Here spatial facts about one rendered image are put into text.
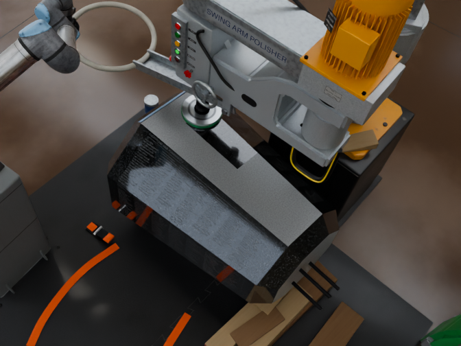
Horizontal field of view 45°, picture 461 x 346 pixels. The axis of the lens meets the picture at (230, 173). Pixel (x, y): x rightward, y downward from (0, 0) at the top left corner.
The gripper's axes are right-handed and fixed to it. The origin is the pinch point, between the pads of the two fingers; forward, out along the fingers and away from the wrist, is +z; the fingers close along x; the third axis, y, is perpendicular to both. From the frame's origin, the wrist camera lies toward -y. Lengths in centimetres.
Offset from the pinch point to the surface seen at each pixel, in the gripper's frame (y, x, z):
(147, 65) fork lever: 13.4, 46.7, -4.8
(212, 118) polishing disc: 35, 87, -1
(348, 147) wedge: 30, 163, 6
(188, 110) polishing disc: 33, 74, -1
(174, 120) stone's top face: 40, 68, 2
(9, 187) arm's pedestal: 96, 1, 3
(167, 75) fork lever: 25, 60, -15
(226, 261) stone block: 105, 110, 15
